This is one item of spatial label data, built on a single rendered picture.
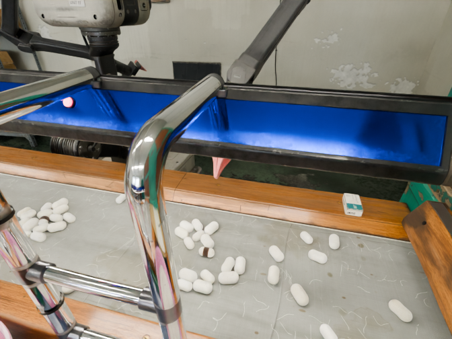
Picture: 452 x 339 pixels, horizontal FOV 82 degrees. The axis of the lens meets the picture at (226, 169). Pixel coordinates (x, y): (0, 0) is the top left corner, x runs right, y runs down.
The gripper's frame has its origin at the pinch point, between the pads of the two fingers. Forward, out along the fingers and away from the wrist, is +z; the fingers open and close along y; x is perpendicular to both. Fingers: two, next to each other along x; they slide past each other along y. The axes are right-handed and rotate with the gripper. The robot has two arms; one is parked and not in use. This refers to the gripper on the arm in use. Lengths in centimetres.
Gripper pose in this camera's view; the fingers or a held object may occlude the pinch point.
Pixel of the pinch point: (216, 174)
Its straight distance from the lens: 58.8
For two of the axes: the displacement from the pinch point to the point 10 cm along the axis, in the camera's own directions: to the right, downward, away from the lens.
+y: 9.7, 1.4, -2.2
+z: -2.0, 9.4, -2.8
